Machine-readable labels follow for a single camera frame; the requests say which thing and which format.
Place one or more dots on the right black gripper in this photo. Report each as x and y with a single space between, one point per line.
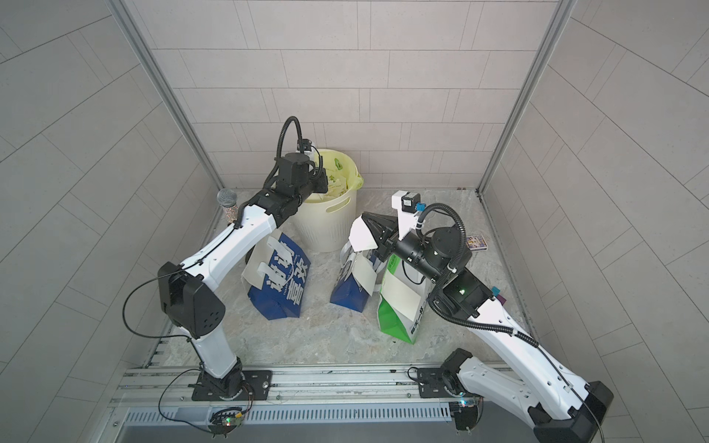
386 239

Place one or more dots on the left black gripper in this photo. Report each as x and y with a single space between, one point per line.
318 175

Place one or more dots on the white paper receipt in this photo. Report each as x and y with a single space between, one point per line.
360 237

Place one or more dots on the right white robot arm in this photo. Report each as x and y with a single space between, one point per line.
557 404

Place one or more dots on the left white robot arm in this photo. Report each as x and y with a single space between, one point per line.
187 289

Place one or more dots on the shredded paper pile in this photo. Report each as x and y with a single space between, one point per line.
337 186

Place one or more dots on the cream plastic trash bin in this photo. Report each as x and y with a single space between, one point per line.
325 226

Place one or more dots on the small blue white tote bag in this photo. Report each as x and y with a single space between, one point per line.
357 280

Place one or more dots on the green white tote bag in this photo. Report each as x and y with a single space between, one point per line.
403 294

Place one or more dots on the glitter-filled clear bottle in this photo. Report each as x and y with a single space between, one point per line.
227 199

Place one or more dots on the small printed card box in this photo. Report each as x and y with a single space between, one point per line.
477 243

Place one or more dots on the large blue white tote bag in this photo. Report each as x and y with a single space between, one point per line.
277 271

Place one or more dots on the right controller board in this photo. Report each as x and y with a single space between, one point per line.
465 415

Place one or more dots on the controller board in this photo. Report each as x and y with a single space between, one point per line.
465 415
225 421

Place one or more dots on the left controller board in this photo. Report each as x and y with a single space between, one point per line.
225 421

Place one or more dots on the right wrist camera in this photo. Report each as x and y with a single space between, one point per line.
409 207

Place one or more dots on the aluminium mounting rail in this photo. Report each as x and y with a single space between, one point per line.
346 384

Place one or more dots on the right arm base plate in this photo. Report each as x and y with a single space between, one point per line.
437 383

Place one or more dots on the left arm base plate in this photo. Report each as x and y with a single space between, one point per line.
255 383

